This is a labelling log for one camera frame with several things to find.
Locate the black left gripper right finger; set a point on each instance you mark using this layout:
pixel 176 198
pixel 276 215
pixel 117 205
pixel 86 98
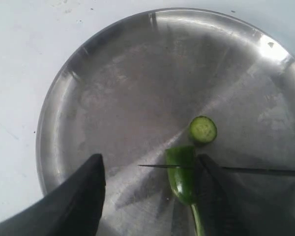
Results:
pixel 219 212

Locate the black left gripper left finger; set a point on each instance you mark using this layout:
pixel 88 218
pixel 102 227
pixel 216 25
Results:
pixel 72 209

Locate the green chili pepper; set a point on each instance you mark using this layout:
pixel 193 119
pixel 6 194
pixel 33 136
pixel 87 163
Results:
pixel 182 181

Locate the black handled knife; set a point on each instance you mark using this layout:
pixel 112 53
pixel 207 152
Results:
pixel 271 172

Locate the green object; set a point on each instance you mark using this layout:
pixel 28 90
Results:
pixel 202 130

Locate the round stainless steel plate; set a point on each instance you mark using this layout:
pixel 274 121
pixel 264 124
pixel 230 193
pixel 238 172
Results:
pixel 131 91

